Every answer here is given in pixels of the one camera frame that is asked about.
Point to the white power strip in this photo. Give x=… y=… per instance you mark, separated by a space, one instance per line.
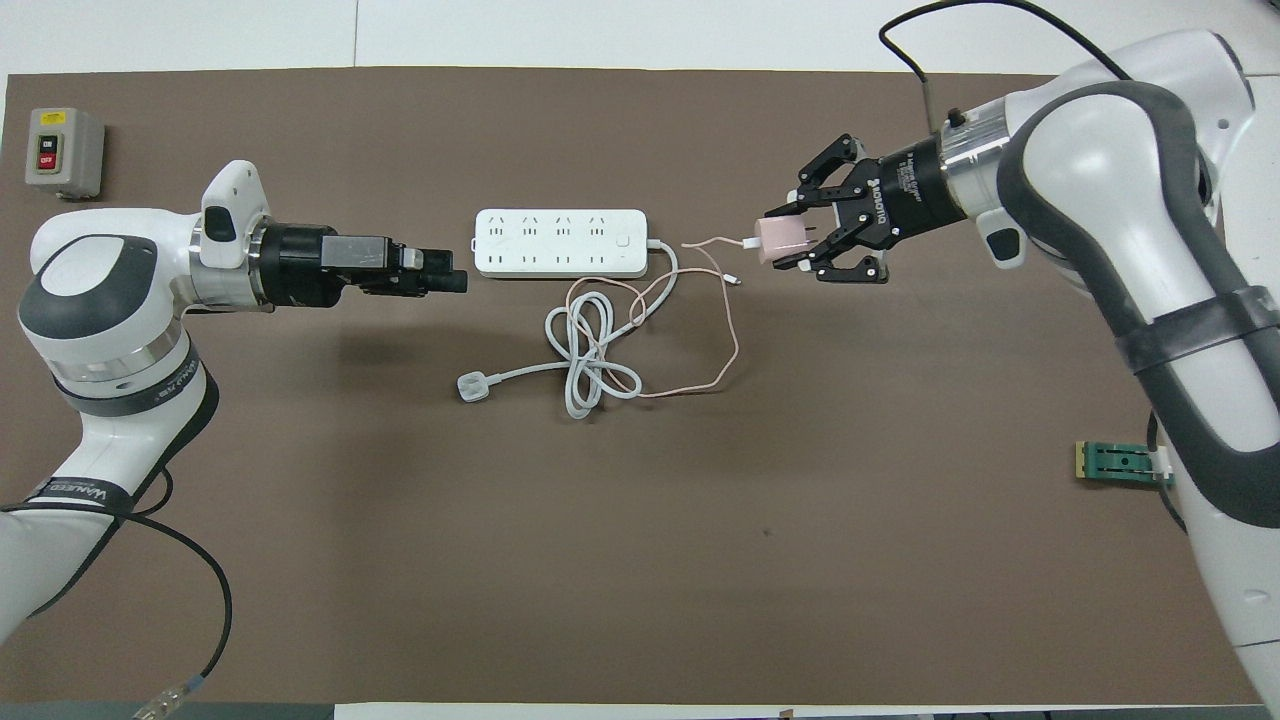
x=560 y=246

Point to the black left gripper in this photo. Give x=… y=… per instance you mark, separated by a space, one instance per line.
x=305 y=265

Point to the grey on-off switch box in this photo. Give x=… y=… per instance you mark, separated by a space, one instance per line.
x=60 y=150

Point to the brown table mat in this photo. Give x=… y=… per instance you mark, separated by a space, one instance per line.
x=700 y=560

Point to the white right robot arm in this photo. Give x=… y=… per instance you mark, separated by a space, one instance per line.
x=1100 y=200

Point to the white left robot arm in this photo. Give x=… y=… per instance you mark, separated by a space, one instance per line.
x=100 y=300

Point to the pink charger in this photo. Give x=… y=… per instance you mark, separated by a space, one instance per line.
x=782 y=240

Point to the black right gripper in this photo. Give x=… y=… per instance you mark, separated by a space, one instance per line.
x=915 y=190

